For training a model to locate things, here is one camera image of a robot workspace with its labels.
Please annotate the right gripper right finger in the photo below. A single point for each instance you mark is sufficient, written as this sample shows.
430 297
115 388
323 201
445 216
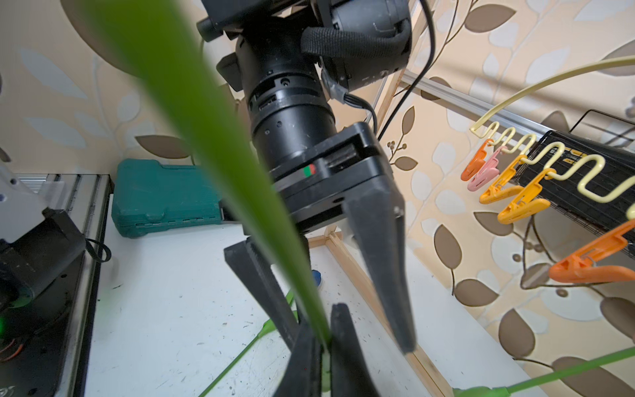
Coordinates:
349 372

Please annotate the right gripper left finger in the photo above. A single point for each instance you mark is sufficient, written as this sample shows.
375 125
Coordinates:
303 375

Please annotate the blue tulip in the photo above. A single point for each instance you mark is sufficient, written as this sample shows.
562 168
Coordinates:
267 328

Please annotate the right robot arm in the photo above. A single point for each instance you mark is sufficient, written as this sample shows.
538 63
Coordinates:
39 243

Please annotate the yellow clip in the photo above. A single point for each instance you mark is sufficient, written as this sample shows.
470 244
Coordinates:
497 191
527 203

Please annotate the yellow clip hanger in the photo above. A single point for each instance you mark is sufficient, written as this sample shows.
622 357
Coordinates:
556 149

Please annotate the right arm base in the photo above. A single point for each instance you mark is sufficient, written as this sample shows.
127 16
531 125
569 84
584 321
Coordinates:
34 338

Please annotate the orange clip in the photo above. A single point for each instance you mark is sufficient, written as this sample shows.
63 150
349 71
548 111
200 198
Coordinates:
581 267
477 161

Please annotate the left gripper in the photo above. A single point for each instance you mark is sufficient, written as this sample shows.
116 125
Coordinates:
318 176

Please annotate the pink clip left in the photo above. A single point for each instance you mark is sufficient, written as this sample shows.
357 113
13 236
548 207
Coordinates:
488 172

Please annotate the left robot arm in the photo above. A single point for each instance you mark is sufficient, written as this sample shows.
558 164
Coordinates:
291 58

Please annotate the green tool case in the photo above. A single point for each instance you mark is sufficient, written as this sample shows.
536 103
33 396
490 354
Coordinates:
150 197

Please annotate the white tulip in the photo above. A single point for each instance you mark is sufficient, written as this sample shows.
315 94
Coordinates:
153 41
578 369

